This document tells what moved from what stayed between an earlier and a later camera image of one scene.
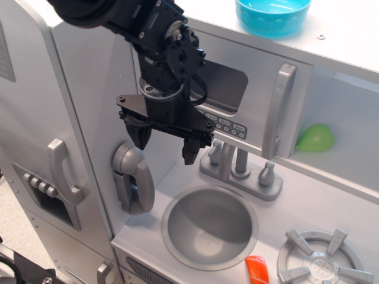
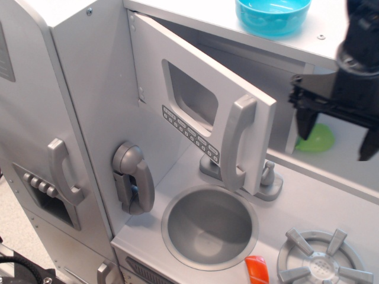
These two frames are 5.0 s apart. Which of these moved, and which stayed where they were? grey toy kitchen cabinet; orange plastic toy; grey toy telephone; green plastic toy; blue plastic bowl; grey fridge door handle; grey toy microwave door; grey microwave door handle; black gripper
Moved: grey microwave door handle; grey toy microwave door; black gripper
Stayed: grey toy telephone; blue plastic bowl; orange plastic toy; grey toy kitchen cabinet; green plastic toy; grey fridge door handle
